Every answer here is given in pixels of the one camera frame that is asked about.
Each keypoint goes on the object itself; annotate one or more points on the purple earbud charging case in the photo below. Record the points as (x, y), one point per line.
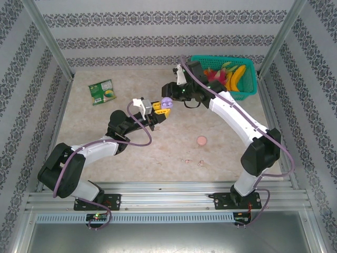
(168, 102)

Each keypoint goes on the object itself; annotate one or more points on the pink earbud charging case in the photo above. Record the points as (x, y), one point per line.
(202, 140)

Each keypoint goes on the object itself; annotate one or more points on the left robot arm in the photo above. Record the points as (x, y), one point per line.
(100, 146)

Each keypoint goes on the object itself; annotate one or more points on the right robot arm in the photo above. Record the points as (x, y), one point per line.
(237, 116)

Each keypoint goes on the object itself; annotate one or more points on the pink toy dragon fruit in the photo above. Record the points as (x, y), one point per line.
(217, 76)

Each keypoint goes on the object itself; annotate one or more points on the green snack packet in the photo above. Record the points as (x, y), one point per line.
(102, 92)

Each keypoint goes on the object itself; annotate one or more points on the yellow toy banana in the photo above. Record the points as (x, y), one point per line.
(237, 76)

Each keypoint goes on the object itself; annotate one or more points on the teal plastic basket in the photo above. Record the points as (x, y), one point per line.
(247, 89)

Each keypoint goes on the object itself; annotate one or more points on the small circuit board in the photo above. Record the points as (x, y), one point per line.
(242, 219)
(97, 217)

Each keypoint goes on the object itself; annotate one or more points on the metal sheet panel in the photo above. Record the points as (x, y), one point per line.
(168, 238)

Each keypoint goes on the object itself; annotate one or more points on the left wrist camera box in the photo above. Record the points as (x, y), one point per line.
(146, 106)

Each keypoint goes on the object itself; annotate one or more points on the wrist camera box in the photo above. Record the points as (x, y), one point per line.
(180, 75)
(146, 106)

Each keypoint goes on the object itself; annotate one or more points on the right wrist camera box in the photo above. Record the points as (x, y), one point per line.
(180, 75)

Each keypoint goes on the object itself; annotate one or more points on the aluminium frame side rail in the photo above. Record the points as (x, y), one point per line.
(56, 118)
(273, 110)

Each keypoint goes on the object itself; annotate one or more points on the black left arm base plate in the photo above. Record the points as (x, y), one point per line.
(114, 201)

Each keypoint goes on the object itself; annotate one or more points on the aluminium mounting rail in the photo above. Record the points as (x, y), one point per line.
(168, 196)

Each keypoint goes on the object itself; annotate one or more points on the aluminium frame post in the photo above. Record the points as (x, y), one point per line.
(281, 37)
(50, 42)

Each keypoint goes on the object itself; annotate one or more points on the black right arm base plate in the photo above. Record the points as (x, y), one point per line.
(221, 201)

